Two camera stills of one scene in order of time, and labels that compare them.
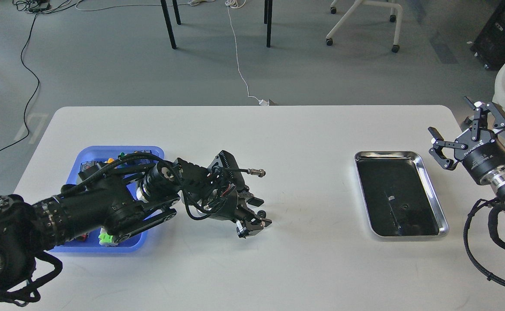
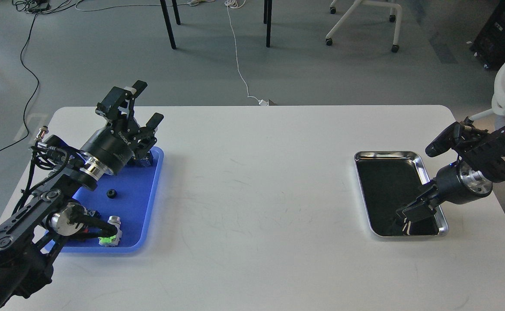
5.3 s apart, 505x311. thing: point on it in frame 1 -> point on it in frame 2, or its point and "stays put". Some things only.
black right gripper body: (486, 158) -> (456, 183)
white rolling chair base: (395, 47) stays put
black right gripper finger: (486, 115) -> (423, 200)
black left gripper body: (231, 200) -> (115, 145)
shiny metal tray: (399, 199) stays put
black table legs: (268, 20) stays put
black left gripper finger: (255, 224) -> (148, 138)
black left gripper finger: (255, 201) -> (123, 97)
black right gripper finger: (444, 152) -> (417, 213)
